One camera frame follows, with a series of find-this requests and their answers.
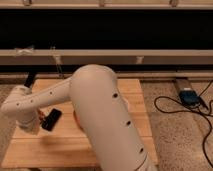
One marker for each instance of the blue electronic box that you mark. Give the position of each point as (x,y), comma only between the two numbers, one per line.
(189,97)

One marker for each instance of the wooden board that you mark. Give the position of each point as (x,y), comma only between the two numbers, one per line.
(67,145)

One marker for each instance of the metal rail frame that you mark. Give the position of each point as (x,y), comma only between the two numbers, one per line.
(135,57)

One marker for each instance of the black eraser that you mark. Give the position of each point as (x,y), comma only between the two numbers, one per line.
(51,120)

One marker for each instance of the orange bowl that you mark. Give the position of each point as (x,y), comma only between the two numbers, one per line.
(77,120)

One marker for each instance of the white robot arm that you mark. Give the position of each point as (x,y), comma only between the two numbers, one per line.
(101,109)

